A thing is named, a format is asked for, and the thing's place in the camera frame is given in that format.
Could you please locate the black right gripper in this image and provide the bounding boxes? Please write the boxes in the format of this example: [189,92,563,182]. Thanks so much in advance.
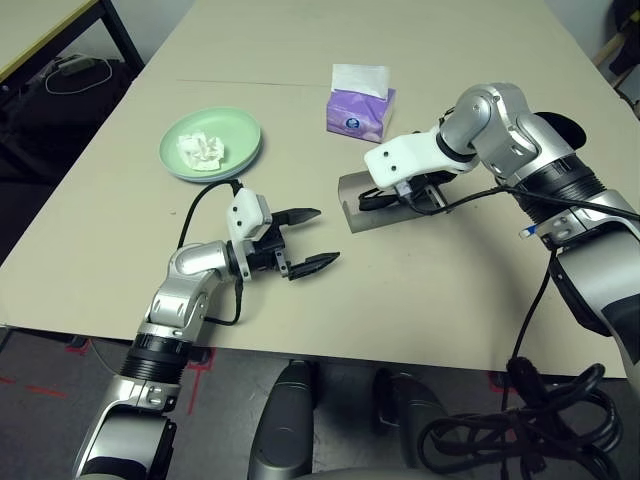
[405,172,450,211]

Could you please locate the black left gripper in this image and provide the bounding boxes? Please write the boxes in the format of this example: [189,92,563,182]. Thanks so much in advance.
[244,207,342,282]

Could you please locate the grey glasses case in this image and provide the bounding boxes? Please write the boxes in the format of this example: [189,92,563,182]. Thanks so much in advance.
[337,169,451,235]

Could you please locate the black sunglasses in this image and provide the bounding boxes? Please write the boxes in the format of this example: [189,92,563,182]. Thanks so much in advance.
[358,187,401,211]

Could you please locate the green plastic plate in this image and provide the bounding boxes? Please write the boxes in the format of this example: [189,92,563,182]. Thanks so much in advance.
[159,106,264,182]

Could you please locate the white tissue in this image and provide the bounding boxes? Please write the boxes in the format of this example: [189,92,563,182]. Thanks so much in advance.
[175,130,226,172]

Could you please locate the purple tissue pack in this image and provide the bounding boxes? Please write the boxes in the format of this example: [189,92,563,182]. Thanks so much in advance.
[325,63,398,143]

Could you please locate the black plastic cup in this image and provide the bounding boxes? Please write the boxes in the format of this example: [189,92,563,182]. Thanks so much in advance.
[542,112,587,151]

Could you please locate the grey robot left leg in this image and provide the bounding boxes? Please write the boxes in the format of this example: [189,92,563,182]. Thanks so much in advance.
[248,359,319,480]

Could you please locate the grey robot leg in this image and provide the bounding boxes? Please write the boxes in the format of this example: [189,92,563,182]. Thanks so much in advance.
[374,368,451,469]
[248,359,319,480]

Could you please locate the grey robot right leg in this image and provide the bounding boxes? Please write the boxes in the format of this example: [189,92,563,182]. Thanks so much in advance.
[374,368,451,469]

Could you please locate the wooden stool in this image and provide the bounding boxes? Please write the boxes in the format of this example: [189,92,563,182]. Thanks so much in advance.
[593,32,640,109]

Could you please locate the grey power adapter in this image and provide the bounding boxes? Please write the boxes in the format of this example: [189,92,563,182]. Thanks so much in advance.
[59,55,96,76]

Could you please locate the yellow-edged side table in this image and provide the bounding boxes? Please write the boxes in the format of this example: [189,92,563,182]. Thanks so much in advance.
[0,0,146,84]

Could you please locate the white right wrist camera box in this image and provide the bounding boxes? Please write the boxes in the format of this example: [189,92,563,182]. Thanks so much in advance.
[363,130,479,190]

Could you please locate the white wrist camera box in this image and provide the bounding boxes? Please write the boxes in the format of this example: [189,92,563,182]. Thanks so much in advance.
[224,187,274,281]
[363,130,479,190]

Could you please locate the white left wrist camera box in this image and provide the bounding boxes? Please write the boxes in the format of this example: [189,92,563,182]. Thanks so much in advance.
[224,187,274,281]

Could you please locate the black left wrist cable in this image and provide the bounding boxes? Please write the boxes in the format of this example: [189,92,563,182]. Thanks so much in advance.
[177,178,246,327]

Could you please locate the black cable bundle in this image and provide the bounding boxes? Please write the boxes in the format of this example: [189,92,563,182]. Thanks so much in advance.
[417,355,626,480]

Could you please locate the white cable loop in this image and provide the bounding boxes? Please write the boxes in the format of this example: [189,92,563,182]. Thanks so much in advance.
[44,57,112,95]

